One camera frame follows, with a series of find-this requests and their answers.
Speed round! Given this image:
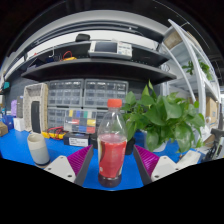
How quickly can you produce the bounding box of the purple container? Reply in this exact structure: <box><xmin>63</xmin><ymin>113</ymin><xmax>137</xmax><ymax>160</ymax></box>
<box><xmin>10</xmin><ymin>99</ymin><xmax>18</xmax><ymax>117</ymax></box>

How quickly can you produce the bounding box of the small white box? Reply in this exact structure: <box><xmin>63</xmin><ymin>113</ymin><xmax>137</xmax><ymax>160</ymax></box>
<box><xmin>13</xmin><ymin>117</ymin><xmax>26</xmax><ymax>132</ymax></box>

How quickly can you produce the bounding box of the black box with white label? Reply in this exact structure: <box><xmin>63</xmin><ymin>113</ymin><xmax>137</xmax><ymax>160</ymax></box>
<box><xmin>63</xmin><ymin>132</ymin><xmax>92</xmax><ymax>148</ymax></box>

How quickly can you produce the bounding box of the white power adapter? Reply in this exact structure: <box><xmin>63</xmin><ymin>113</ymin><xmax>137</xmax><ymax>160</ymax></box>
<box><xmin>176</xmin><ymin>149</ymin><xmax>202</xmax><ymax>168</ymax></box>

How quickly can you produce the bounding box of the black stand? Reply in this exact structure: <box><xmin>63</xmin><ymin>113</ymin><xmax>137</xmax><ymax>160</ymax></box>
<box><xmin>203</xmin><ymin>128</ymin><xmax>224</xmax><ymax>161</ymax></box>

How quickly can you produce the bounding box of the clear bottle with red label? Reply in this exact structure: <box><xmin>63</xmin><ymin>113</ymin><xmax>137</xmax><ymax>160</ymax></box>
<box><xmin>97</xmin><ymin>98</ymin><xmax>128</xmax><ymax>188</ymax></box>

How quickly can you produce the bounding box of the small black device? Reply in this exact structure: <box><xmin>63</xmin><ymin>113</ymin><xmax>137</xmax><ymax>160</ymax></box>
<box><xmin>75</xmin><ymin>33</ymin><xmax>92</xmax><ymax>43</ymax></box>

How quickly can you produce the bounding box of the brown cardboard box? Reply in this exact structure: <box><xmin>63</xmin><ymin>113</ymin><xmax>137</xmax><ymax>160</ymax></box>
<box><xmin>0</xmin><ymin>121</ymin><xmax>9</xmax><ymax>137</ymax></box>

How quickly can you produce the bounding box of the grey small-parts drawer cabinet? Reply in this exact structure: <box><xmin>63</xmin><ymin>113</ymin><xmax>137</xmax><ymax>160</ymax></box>
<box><xmin>96</xmin><ymin>108</ymin><xmax>108</xmax><ymax>129</ymax></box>
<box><xmin>47</xmin><ymin>78</ymin><xmax>84</xmax><ymax>108</ymax></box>
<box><xmin>47</xmin><ymin>106</ymin><xmax>98</xmax><ymax>134</ymax></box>
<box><xmin>83</xmin><ymin>79</ymin><xmax>129</xmax><ymax>109</ymax></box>

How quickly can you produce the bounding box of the yellow multimeter with red leads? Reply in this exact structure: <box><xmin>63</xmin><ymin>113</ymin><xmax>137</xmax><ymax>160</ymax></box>
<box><xmin>41</xmin><ymin>126</ymin><xmax>68</xmax><ymax>140</ymax></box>

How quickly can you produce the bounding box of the dark grey box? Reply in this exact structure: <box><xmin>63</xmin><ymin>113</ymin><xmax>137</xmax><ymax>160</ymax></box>
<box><xmin>16</xmin><ymin>95</ymin><xmax>25</xmax><ymax>119</ymax></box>

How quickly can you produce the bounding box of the yellow tool with red cable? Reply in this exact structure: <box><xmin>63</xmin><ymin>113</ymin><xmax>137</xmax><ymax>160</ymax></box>
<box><xmin>59</xmin><ymin>50</ymin><xmax>78</xmax><ymax>62</ymax></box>

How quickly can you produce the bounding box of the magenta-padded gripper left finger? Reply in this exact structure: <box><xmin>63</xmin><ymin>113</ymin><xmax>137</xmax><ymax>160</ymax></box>
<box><xmin>43</xmin><ymin>144</ymin><xmax>95</xmax><ymax>187</ymax></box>

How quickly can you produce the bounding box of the black rectangular speaker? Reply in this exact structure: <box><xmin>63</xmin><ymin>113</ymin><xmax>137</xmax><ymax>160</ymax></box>
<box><xmin>30</xmin><ymin>100</ymin><xmax>42</xmax><ymax>134</ymax></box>

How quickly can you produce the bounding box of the black workbench shelf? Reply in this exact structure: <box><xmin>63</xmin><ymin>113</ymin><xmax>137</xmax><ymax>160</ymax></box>
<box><xmin>20</xmin><ymin>39</ymin><xmax>178</xmax><ymax>85</ymax></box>

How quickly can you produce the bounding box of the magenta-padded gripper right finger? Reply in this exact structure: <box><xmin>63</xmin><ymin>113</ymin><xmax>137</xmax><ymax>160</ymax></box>
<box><xmin>133</xmin><ymin>144</ymin><xmax>184</xmax><ymax>187</ymax></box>

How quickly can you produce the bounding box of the grey and white mug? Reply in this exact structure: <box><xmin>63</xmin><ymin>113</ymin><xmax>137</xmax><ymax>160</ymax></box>
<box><xmin>26</xmin><ymin>132</ymin><xmax>51</xmax><ymax>167</ymax></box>

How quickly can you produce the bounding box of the blue box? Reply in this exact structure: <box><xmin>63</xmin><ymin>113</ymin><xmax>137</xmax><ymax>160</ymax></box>
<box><xmin>2</xmin><ymin>114</ymin><xmax>15</xmax><ymax>131</ymax></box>

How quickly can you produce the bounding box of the green potted plant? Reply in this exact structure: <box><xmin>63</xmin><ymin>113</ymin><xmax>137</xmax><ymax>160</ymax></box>
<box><xmin>121</xmin><ymin>79</ymin><xmax>206</xmax><ymax>154</ymax></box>

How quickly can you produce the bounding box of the white shelf unit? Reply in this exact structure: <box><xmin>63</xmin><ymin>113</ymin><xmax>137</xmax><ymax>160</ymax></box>
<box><xmin>159</xmin><ymin>18</ymin><xmax>224</xmax><ymax>141</ymax></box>

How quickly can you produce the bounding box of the white oscilloscope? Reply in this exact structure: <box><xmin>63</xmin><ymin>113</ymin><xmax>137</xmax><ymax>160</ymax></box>
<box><xmin>88</xmin><ymin>40</ymin><xmax>133</xmax><ymax>60</ymax></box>

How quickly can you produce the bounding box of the white perforated tray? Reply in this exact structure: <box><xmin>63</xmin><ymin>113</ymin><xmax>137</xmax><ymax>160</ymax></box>
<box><xmin>22</xmin><ymin>83</ymin><xmax>50</xmax><ymax>134</ymax></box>

